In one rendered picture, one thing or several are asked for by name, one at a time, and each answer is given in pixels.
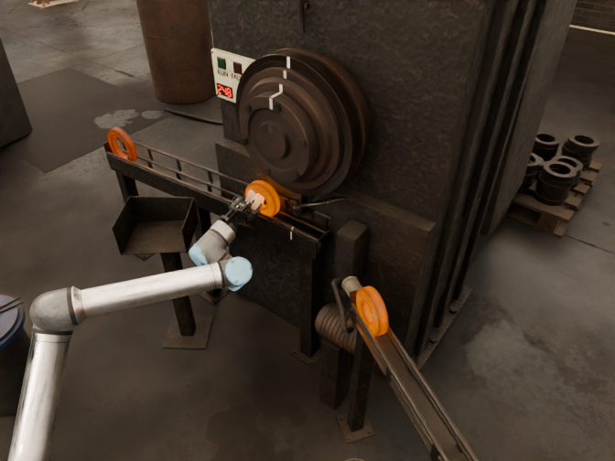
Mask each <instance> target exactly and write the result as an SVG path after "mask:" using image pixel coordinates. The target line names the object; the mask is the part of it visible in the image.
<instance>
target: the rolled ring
mask: <svg viewBox="0 0 615 461"><path fill-rule="evenodd" d="M117 137H119V138H120V139H121V140H122V142H123V143H124V145H125V147H126V149H127V153H128V155H126V154H125V153H124V152H123V151H122V149H121V148H120V146H119V145H118V142H117ZM107 138H108V142H109V145H110V147H111V149H112V151H113V153H114V154H115V155H118V156H120V157H123V158H125V159H128V160H130V161H133V162H135V161H136V159H137V152H136V148H135V144H134V142H133V141H132V139H131V138H130V136H129V135H128V134H127V133H126V132H125V131H124V130H123V129H121V128H118V127H115V128H113V129H111V130H110V131H109V132H108V134H107Z"/></svg>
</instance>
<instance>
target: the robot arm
mask: <svg viewBox="0 0 615 461"><path fill-rule="evenodd" d="M234 199H235V201H234V202H233V203H232V204H231V202H232V201H233V200H234ZM263 204H264V197H263V196H262V195H260V194H259V193H257V194H255V193H254V192H253V191H252V190H249V191H248V197H247V199H246V200H243V198H241V197H237V195H236V196H235V197H234V198H233V199H232V200H231V201H230V202H229V203H228V204H227V205H228V207H229V209H230V211H229V212H228V213H227V214H226V215H225V216H224V215H221V216H220V218H221V220H217V221H216V222H215V223H214V224H213V225H212V226H211V227H210V229H209V230H208V231H207V232H206V233H205V234H204V235H203V236H202V237H201V238H200V239H199V240H198V241H197V242H196V243H194V245H193V247H192V248H191V249H190V250H189V256H190V258H191V260H192V261H193V262H194V263H195V264H196V265H197V267H192V268H188V269H183V270H178V271H174V272H169V273H161V274H156V275H151V276H147V277H143V278H138V279H134V280H129V281H124V282H120V283H115V284H107V285H102V286H97V287H93V288H88V289H83V290H79V289H78V288H76V287H74V286H72V287H67V288H62V289H59V290H54V291H50V292H46V293H45V294H42V295H40V296H38V297H37V298H36V299H35V300H34V301H33V303H32V305H31V307H30V309H29V315H30V318H31V320H32V322H33V327H32V338H31V342H30V347H29V352H28V357H27V365H26V370H25V375H24V379H23V384H22V390H21V394H20V399H19V404H18V408H17V413H16V422H15V427H14V432H13V436H12V441H11V445H10V450H9V456H8V460H7V461H49V454H50V448H51V444H52V438H53V433H54V428H55V422H56V418H57V412H58V408H59V398H60V393H61V388H62V382H63V378H64V372H65V368H66V362H67V357H68V352H69V347H70V337H71V336H72V332H73V328H74V326H77V325H80V324H81V323H82V322H83V320H84V319H85V318H87V317H92V316H99V315H103V314H108V313H112V312H116V311H120V310H125V309H128V308H133V307H137V306H144V305H149V304H153V303H157V302H161V301H166V300H169V299H174V298H178V297H182V296H186V295H194V294H198V293H202V292H207V291H211V290H215V289H222V288H226V287H228V288H229V289H231V290H232V291H237V290H238V289H240V288H241V287H242V286H243V285H244V284H246V283H247V282H248V281H249V280H250V279H251V277H252V274H253V267H252V265H251V264H250V262H249V261H248V260H246V259H244V258H243V257H234V258H233V257H232V256H231V255H230V254H229V253H227V252H226V251H225V249H226V247H227V246H228V245H229V244H230V243H231V242H232V241H233V240H234V239H235V237H236V236H235V233H236V232H237V231H243V232H245V233H251V234H252V233H253V231H254V228H253V227H252V226H251V225H250V224H246V223H248V222H250V221H251V220H254V218H255V217H257V216H258V215H259V213H260V212H261V209H262V207H263ZM252 209H253V210H252ZM244 223H245V224H244Z"/></svg>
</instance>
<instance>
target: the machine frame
mask: <svg viewBox="0 0 615 461"><path fill-rule="evenodd" d="M208 1H209V10H210V24H211V32H212V40H213V47H214V48H217V49H220V50H224V51H227V52H231V53H233V54H237V55H240V56H244V57H246V58H250V59H259V58H261V57H263V56H266V55H269V54H271V53H273V52H275V51H277V50H279V49H283V48H301V49H304V50H307V51H310V52H312V53H316V54H320V55H323V56H325V57H328V58H330V59H332V60H334V61H336V62H337V63H338V64H340V65H341V66H342V67H343V68H344V69H345V70H346V71H348V73H349V74H350V75H351V76H352V78H353V79H354V80H355V82H356V83H357V85H358V87H359V88H360V90H361V93H362V96H363V98H364V100H365V103H366V106H367V110H368V115H369V133H368V138H367V142H366V145H365V147H364V152H363V156H362V159H361V162H360V164H359V166H358V168H357V169H356V171H355V172H354V173H353V174H352V175H351V176H350V177H349V178H348V179H347V180H345V181H344V182H342V183H341V184H340V185H339V186H338V187H337V188H335V189H334V190H332V191H331V192H330V193H327V194H325V195H321V196H314V201H317V200H321V199H324V198H331V197H336V198H345V197H346V198H347V199H345V200H341V201H335V202H330V203H325V204H320V205H315V206H314V214H312V213H310V212H308V209H307V207H304V208H303V209H302V210H300V211H299V212H298V214H297V215H296V216H295V215H294V213H295V212H296V211H297V210H298V209H293V206H297V205H301V204H305V203H307V201H308V196H304V195H299V194H297V193H294V192H292V191H290V190H288V189H286V188H283V187H282V186H280V185H279V184H277V183H276V182H274V180H273V179H272V178H270V177H269V176H268V175H266V174H265V173H264V172H263V171H262V170H261V169H260V168H259V167H258V166H257V165H256V164H255V162H254V161H253V160H252V158H251V157H250V156H249V154H248V153H247V151H246V149H245V147H244V144H243V142H242V137H241V132H240V128H239V124H238V121H237V115H236V104H235V102H231V101H228V100H225V99H223V98H221V97H220V103H221V118H222V125H223V133H224V137H223V138H222V139H221V140H219V141H217V142H215V150H216V156H217V164H218V170H219V173H222V174H224V175H227V176H229V177H234V178H237V179H239V180H241V181H244V182H247V183H249V184H251V183H252V182H254V181H255V180H263V181H265V182H266V183H268V184H269V185H271V186H272V187H273V188H274V189H275V191H276V193H277V194H279V195H282V196H285V197H287V198H290V199H293V200H295V201H297V204H295V203H292V202H290V200H289V201H288V200H286V213H287V214H289V215H292V216H294V217H296V218H298V219H300V220H303V221H305V222H307V223H309V224H311V225H313V226H315V227H317V228H322V216H320V215H318V214H317V213H315V211H316V210H318V211H320V212H322V213H325V214H327V215H329V216H331V217H332V220H329V219H327V229H326V230H325V231H328V230H330V244H329V245H328V246H327V247H326V248H325V249H324V250H323V251H322V252H321V262H320V292H319V311H320V310H321V309H322V307H323V306H325V305H328V304H330V303H333V304H337V301H336V298H335V295H334V293H333V289H332V286H331V282H332V281H331V280H332V279H334V269H335V253H336V237H337V232H338V230H340V229H341V228H342V227H343V226H344V225H345V224H346V223H347V222H348V221H349V220H356V221H358V222H359V223H362V224H364V225H366V226H368V227H369V233H368V241H367V250H366V258H365V266H364V274H363V276H362V278H361V279H360V280H359V283H360V285H361V287H365V286H372V287H373V288H375V289H376V290H377V292H378V293H379V294H380V296H381V298H382V300H383V302H384V304H385V307H386V311H387V315H388V322H389V324H388V325H389V327H390V328H391V330H392V331H393V332H394V334H395V335H396V337H397V338H398V340H399V341H400V343H401V344H402V346H403V347H404V349H405V351H406V352H407V354H408V355H409V357H410V358H411V359H412V360H413V362H414V363H415V365H416V367H417V368H418V370H419V371H420V373H421V374H422V372H423V370H424V369H425V367H426V365H427V364H428V362H429V361H430V360H431V359H432V357H433V355H434V354H435V352H436V351H437V349H438V347H439V346H440V344H441V343H442V341H443V340H444V338H445V336H446V335H447V333H448V332H449V330H450V329H451V328H452V326H453V325H454V323H455V322H456V320H457V318H458V317H459V315H460V313H461V312H462V310H463V309H464V307H465V306H466V304H467V302H468V301H469V300H470V298H471V295H472V292H473V288H471V287H469V286H467V285H464V284H465V281H466V278H467V275H468V271H469V267H470V263H471V260H472V257H473V253H474V251H475V248H476V244H477V241H478V238H479V236H480V230H481V227H482V223H483V221H484V218H485V214H486V211H487V208H488V206H489V202H490V199H491V193H492V191H493V188H494V184H495V181H496V178H497V176H498V172H499V169H500V166H501V162H502V158H503V154H504V151H505V148H506V145H507V142H508V139H509V136H510V132H511V130H512V127H513V121H514V118H515V114H516V112H517V109H518V106H519V102H520V100H521V97H522V93H523V88H524V84H525V82H526V79H527V76H528V72H529V69H530V67H531V63H532V60H533V57H534V52H535V49H536V45H537V42H538V39H539V37H540V33H541V30H542V27H543V23H544V21H545V15H546V12H547V9H548V7H549V3H550V0H304V3H308V4H309V8H304V22H305V30H306V33H305V34H300V33H299V25H298V17H297V6H296V2H297V0H208ZM235 236H236V237H235V239H234V240H233V241H232V242H231V243H230V244H229V245H228V246H229V253H230V255H231V256H232V257H233V258H234V257H243V258H244V259H246V260H248V261H249V262H250V264H251V265H252V267H253V274H252V277H251V279H250V280H249V281H248V282H247V283H246V284H244V285H243V286H242V287H241V288H240V289H238V290H237V292H238V293H240V294H242V295H244V296H246V297H247V298H249V299H251V300H252V301H254V302H255V303H256V304H258V305H260V306H262V307H264V308H265V309H267V310H269V311H270V312H272V313H274V314H275V315H277V316H279V317H281V318H283V319H284V320H285V321H287V322H288V323H290V324H292V325H293V326H295V327H297V328H299V329H300V255H299V252H298V251H296V250H294V249H292V248H290V247H288V246H286V245H284V244H283V243H281V242H279V241H276V240H274V239H271V238H269V237H267V236H265V235H263V234H261V233H259V232H256V231H253V233H252V234H251V233H245V232H243V231H239V230H238V231H237V232H236V233H235Z"/></svg>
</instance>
